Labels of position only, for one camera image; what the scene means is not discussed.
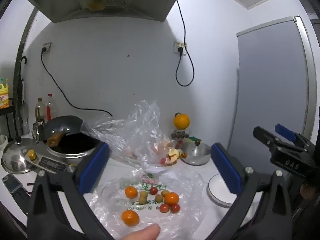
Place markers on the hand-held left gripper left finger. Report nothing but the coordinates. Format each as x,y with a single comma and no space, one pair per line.
93,170

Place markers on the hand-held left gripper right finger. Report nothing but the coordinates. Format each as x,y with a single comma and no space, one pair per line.
226,167

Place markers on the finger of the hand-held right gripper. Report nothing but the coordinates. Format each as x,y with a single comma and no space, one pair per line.
285,130
265,136

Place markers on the white plate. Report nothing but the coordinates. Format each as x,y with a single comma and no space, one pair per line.
217,187

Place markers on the printed clear plastic bag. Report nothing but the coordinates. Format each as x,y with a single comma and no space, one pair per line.
112,200

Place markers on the small mandarin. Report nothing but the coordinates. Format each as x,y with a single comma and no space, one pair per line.
131,192
172,198
130,218

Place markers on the red cherry tomato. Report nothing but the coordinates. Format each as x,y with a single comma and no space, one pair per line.
175,207
153,190
164,207
163,160

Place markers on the green-brown kiwi fruit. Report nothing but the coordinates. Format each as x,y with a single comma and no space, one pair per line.
159,198

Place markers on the person's left hand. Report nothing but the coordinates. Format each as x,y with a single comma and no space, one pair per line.
143,232

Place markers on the steel electric cooker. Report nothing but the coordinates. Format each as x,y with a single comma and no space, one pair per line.
72,145

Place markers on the grey door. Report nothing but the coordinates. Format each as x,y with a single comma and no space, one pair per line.
272,80

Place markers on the orange peel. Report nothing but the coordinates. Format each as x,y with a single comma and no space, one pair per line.
173,155

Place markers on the glass jar of dates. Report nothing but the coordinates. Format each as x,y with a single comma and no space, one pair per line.
180,135

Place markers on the small kiwi fruit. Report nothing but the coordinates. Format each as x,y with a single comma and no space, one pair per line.
142,200

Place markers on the crumpled clear plastic bag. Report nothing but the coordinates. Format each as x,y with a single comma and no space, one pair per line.
142,130

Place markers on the large orange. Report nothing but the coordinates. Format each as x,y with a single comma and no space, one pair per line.
181,121

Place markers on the shiny steel utensil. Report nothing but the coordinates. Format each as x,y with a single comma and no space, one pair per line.
37,130

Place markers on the red-capped plastic bottle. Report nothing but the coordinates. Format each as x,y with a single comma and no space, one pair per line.
50,107

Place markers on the steel pot lid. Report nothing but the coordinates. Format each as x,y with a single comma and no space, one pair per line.
16,155

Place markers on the dark glass bottle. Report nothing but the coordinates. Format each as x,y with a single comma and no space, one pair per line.
40,111

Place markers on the black phone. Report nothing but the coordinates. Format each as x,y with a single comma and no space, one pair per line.
11,183

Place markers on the black rack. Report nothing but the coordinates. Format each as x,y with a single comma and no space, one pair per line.
5,112

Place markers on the black umbrella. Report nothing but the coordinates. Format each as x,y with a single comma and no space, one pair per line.
19,92

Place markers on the yellow oil bottle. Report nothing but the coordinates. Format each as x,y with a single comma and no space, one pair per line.
3,95

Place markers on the steel range hood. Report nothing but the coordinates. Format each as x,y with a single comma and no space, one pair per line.
150,0

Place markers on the white wall socket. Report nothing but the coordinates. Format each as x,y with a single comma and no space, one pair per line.
180,47
46,48

